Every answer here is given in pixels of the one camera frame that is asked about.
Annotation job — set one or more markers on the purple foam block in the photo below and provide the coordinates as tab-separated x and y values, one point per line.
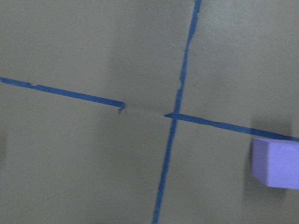
275	163

